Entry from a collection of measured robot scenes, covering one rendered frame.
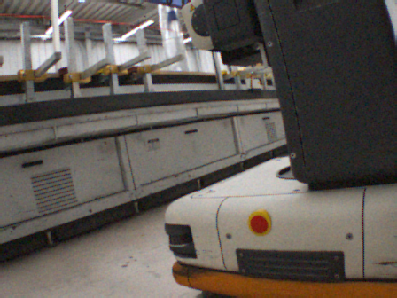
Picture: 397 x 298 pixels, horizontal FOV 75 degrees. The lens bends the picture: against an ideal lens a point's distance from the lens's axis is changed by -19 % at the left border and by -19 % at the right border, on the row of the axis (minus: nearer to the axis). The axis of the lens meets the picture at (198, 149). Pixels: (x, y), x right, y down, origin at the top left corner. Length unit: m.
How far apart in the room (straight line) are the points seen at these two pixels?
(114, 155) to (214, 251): 1.31
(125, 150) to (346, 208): 1.56
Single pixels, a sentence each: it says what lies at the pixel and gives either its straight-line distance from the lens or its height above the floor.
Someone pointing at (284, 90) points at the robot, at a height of 0.47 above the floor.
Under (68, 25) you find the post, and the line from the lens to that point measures 1.63.
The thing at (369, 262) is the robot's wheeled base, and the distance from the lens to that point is 0.55.
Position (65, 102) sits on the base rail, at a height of 0.68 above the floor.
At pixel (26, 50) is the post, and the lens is 1.48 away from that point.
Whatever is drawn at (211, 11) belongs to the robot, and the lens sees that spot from 0.75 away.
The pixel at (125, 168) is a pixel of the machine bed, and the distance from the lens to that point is 1.90.
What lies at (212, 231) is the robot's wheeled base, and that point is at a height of 0.22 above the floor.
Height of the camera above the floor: 0.43
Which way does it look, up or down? 3 degrees down
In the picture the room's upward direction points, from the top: 11 degrees counter-clockwise
